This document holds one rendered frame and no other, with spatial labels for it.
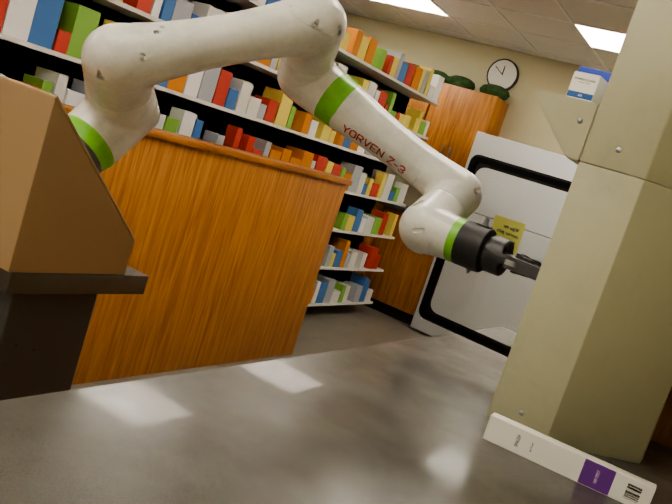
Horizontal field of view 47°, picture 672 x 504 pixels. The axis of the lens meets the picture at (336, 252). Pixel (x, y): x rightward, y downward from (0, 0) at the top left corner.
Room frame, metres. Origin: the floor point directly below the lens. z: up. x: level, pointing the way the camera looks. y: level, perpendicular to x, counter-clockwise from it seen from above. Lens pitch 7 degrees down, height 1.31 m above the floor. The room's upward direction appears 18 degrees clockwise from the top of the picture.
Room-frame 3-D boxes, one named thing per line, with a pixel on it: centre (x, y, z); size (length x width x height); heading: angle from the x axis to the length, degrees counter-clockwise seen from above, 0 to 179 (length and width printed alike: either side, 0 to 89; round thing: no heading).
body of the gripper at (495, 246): (1.50, -0.33, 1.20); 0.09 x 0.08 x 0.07; 62
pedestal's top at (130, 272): (1.48, 0.56, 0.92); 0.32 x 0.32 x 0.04; 60
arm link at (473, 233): (1.53, -0.26, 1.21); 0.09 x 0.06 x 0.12; 152
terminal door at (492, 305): (1.70, -0.35, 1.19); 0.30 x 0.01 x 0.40; 55
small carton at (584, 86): (1.45, -0.34, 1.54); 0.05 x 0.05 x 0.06; 56
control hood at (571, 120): (1.50, -0.37, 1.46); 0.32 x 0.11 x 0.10; 152
